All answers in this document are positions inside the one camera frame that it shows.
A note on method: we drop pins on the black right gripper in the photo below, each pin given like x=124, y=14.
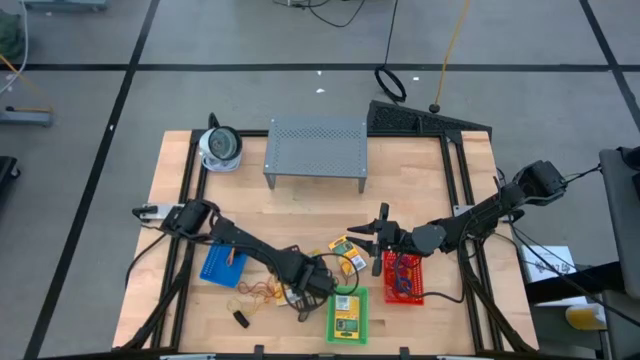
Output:
x=395, y=237

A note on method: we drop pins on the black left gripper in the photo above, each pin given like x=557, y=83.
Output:
x=307, y=277

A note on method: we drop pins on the red rubber band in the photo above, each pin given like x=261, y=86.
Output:
x=239, y=288

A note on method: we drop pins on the orange rubber band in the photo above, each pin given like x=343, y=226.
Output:
x=230, y=255

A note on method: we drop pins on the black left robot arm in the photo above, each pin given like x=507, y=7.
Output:
x=250, y=243

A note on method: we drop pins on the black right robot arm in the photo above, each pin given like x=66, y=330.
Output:
x=490, y=210

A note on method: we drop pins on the green plastic basket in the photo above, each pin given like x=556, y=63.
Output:
x=330, y=320

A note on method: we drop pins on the red plastic basket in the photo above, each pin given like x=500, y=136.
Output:
x=419, y=280

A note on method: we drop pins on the yellow rubber band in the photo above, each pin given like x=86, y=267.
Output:
x=228, y=305

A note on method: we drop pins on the black table edge clamp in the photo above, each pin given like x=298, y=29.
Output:
x=259, y=351
x=404, y=352

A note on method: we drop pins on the blue plastic basket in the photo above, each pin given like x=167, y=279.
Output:
x=215, y=270

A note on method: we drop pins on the metal table in background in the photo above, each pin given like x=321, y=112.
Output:
x=315, y=150

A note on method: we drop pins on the black perforated metal panel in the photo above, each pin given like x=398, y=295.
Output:
x=410, y=120

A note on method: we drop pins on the silver aluminium bar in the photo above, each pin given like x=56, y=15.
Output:
x=465, y=357
x=187, y=357

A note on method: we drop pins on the white printed cardboard box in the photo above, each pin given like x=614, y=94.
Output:
x=550, y=260

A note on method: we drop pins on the black metal beam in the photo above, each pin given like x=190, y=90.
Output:
x=575, y=285

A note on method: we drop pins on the yellow plastic container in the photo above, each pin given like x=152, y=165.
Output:
x=585, y=317

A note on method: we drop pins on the grey side table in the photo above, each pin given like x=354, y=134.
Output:
x=620, y=225

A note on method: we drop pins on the grey floor stand base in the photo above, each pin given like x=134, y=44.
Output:
x=65, y=5
x=25, y=118

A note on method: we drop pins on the dark green bag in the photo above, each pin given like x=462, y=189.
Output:
x=10, y=35

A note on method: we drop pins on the black aluminium rig frame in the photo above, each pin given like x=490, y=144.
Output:
x=252, y=133

